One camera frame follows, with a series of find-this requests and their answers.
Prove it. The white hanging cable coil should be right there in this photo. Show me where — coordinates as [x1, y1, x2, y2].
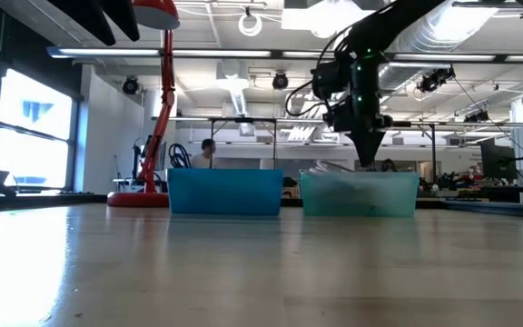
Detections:
[237, 12, 263, 38]

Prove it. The black computer monitor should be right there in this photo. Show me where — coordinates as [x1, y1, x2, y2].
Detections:
[479, 138, 518, 183]

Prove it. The long ceiling light strip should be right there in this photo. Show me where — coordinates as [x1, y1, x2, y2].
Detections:
[46, 45, 523, 64]

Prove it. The red desk lamp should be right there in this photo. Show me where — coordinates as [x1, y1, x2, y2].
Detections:
[106, 0, 181, 209]

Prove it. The blue plastic bin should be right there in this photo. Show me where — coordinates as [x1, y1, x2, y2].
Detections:
[166, 168, 284, 216]

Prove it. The white USB cable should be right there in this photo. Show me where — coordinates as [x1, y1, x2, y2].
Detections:
[309, 159, 358, 173]

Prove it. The black distant rig frame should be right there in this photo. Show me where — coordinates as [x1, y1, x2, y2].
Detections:
[207, 116, 438, 173]

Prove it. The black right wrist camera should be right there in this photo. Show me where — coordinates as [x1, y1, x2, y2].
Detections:
[311, 58, 351, 99]

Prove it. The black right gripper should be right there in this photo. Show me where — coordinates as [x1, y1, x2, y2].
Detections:
[323, 56, 394, 168]

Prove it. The black coiled hose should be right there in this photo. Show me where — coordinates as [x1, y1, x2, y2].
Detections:
[168, 143, 193, 170]

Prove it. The teal translucent plastic bin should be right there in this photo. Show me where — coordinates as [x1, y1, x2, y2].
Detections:
[300, 171, 420, 218]

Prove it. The black round ceiling camera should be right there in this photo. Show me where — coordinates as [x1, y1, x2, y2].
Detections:
[271, 71, 290, 91]
[122, 75, 140, 95]

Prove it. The silver air duct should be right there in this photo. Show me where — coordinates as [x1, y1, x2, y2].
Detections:
[377, 0, 501, 92]

